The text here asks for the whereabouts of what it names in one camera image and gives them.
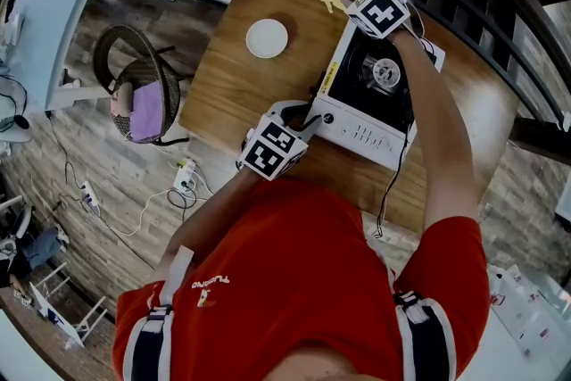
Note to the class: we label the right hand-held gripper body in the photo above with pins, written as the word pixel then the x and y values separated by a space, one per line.
pixel 379 11

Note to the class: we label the person's right forearm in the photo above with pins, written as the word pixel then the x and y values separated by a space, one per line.
pixel 437 125

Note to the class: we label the light grey table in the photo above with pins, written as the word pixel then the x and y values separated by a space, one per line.
pixel 53 13

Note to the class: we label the person's red shirt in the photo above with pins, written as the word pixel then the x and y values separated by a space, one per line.
pixel 290 281

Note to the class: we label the white table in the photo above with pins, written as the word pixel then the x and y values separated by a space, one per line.
pixel 526 348

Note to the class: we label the purple cushion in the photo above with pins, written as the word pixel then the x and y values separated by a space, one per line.
pixel 147 113

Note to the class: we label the dark wicker chair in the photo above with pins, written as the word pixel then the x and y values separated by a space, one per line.
pixel 169 80

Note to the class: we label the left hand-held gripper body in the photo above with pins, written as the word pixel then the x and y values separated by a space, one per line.
pixel 267 151

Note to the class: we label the white portable gas stove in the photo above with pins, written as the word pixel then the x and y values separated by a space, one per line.
pixel 352 125

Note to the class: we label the person's left forearm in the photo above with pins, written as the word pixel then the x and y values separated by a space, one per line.
pixel 223 209

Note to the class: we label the wooden table with black legs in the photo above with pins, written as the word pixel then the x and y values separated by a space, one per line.
pixel 250 89

